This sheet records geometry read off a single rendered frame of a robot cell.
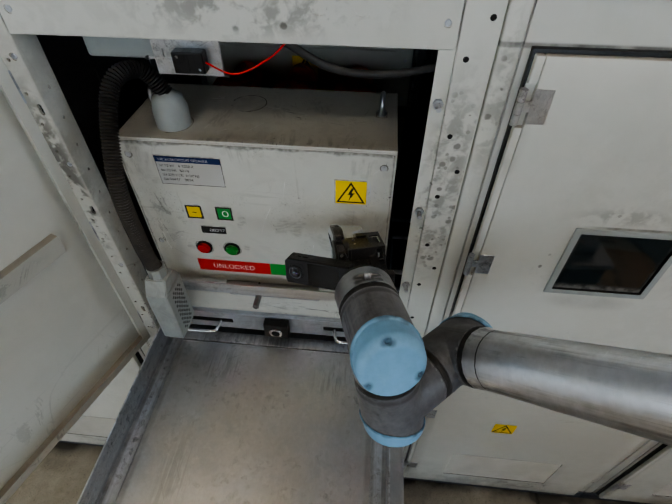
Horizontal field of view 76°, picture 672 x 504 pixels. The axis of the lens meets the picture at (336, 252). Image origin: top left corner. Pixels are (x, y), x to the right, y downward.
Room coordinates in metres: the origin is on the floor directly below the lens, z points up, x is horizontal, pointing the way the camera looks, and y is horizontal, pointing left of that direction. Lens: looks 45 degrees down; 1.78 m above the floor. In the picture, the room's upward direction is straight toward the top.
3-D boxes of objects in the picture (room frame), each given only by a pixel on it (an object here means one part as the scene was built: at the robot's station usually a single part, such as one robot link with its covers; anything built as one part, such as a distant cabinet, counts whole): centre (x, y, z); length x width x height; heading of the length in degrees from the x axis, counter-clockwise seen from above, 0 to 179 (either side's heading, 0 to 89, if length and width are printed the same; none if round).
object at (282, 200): (0.64, 0.14, 1.15); 0.48 x 0.01 x 0.48; 84
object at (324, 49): (1.20, 0.09, 1.28); 0.58 x 0.02 x 0.19; 84
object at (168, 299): (0.59, 0.36, 1.04); 0.08 x 0.05 x 0.17; 174
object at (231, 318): (0.65, 0.14, 0.89); 0.54 x 0.05 x 0.06; 84
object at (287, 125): (0.89, 0.12, 1.15); 0.51 x 0.50 x 0.48; 174
